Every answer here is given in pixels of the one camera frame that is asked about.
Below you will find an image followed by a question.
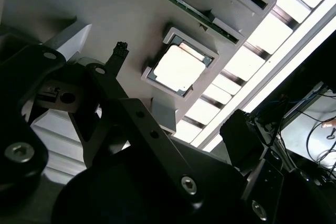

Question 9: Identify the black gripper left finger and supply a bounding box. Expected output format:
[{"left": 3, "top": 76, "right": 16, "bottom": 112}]
[{"left": 0, "top": 40, "right": 207, "bottom": 209}]

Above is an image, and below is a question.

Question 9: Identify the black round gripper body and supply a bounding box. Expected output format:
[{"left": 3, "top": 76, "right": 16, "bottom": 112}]
[{"left": 52, "top": 140, "right": 248, "bottom": 224}]

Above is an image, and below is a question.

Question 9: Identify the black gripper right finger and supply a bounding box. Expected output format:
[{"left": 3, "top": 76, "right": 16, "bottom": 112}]
[{"left": 219, "top": 109, "right": 336, "bottom": 224}]

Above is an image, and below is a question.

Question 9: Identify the silver CPU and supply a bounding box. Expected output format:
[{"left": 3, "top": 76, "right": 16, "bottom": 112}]
[{"left": 146, "top": 41, "right": 214, "bottom": 97}]

